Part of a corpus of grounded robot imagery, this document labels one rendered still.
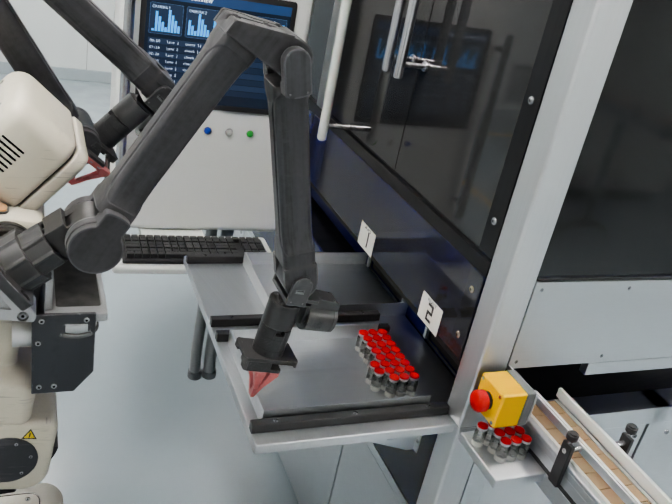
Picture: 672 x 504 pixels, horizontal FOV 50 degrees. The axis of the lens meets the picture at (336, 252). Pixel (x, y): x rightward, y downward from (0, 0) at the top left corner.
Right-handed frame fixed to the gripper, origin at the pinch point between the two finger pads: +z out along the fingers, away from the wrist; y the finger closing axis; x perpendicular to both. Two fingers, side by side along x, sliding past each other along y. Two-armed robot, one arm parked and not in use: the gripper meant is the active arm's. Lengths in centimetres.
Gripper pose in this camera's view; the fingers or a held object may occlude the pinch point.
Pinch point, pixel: (252, 391)
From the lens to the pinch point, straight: 135.0
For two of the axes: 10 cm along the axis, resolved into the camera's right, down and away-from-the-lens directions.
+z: -3.4, 8.8, 3.4
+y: 8.7, 1.5, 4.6
